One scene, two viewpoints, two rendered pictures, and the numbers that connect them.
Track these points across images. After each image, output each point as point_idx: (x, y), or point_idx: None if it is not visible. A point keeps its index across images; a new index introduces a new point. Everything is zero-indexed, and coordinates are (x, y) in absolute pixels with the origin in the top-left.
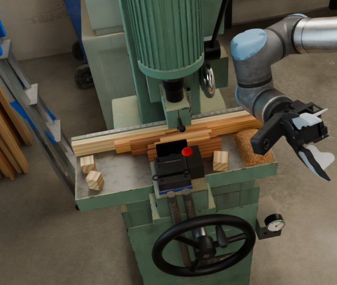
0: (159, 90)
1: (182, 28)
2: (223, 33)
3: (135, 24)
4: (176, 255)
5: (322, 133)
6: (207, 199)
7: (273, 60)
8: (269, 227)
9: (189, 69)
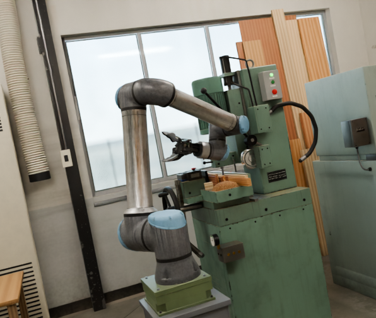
0: None
1: None
2: (258, 132)
3: None
4: (206, 258)
5: (180, 149)
6: (183, 190)
7: (217, 130)
8: (211, 240)
9: (204, 130)
